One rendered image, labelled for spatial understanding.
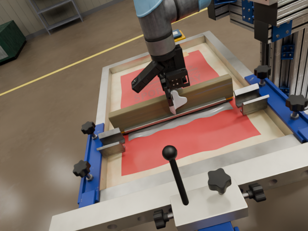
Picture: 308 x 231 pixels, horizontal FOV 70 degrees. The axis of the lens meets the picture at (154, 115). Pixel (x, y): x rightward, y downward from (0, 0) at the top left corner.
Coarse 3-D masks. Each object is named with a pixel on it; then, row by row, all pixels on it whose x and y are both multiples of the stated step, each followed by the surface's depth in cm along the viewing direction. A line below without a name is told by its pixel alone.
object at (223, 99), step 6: (210, 102) 71; (216, 102) 70; (222, 102) 70; (192, 108) 71; (198, 108) 71; (180, 114) 71; (156, 120) 72; (162, 120) 72; (132, 126) 73; (138, 126) 72; (144, 126) 73; (126, 132) 73
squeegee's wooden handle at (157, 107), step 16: (208, 80) 69; (224, 80) 67; (160, 96) 70; (192, 96) 69; (208, 96) 70; (224, 96) 71; (112, 112) 71; (128, 112) 70; (144, 112) 71; (160, 112) 71
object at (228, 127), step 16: (208, 64) 95; (224, 112) 71; (240, 112) 69; (192, 128) 70; (208, 128) 68; (224, 128) 66; (240, 128) 64; (192, 144) 65; (208, 144) 63; (224, 144) 61
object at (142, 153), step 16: (128, 80) 105; (128, 96) 95; (176, 128) 72; (128, 144) 73; (144, 144) 71; (160, 144) 69; (176, 144) 67; (128, 160) 68; (144, 160) 66; (160, 160) 64
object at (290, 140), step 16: (208, 32) 110; (224, 48) 93; (112, 64) 115; (128, 64) 113; (240, 64) 81; (240, 80) 78; (272, 112) 61; (288, 128) 55; (256, 144) 54; (272, 144) 53; (288, 144) 51; (208, 160) 55; (224, 160) 53; (240, 160) 52; (160, 176) 55; (112, 192) 56; (128, 192) 55
